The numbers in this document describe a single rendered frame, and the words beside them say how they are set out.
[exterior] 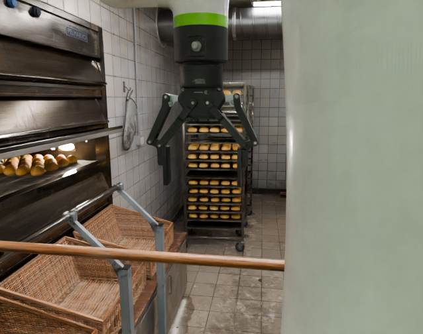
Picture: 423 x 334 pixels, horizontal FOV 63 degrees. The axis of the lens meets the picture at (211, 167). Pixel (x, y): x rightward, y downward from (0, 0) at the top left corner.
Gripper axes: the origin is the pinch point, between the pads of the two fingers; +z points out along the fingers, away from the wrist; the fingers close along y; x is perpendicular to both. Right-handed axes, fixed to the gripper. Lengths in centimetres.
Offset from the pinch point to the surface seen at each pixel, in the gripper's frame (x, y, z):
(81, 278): 108, -90, 89
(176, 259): 22.1, -11.2, 28.5
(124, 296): 58, -42, 65
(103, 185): 164, -99, 49
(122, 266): 60, -43, 53
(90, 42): 164, -100, -48
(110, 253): 22.3, -29.9, 27.9
